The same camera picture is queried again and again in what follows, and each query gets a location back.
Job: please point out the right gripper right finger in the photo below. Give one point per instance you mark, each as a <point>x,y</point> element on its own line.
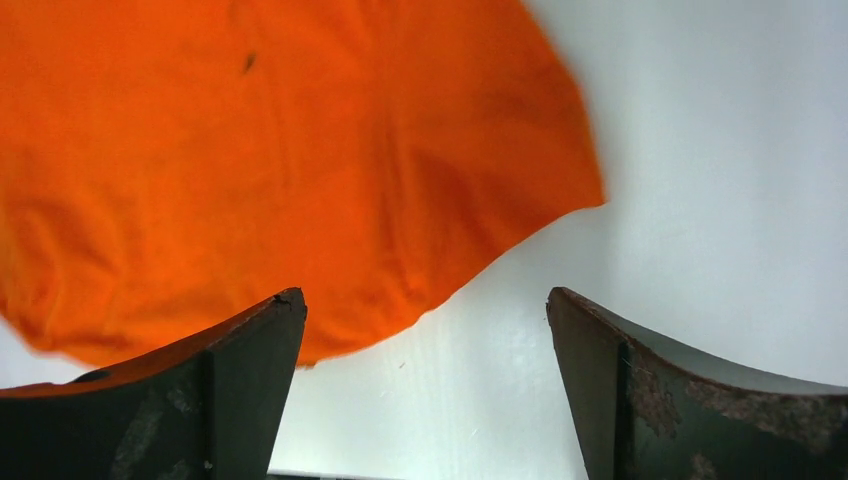
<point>646,406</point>

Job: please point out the orange t shirt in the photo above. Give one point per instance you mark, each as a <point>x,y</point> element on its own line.
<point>167,164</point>

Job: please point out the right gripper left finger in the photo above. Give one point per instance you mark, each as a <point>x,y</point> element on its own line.
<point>208,406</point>

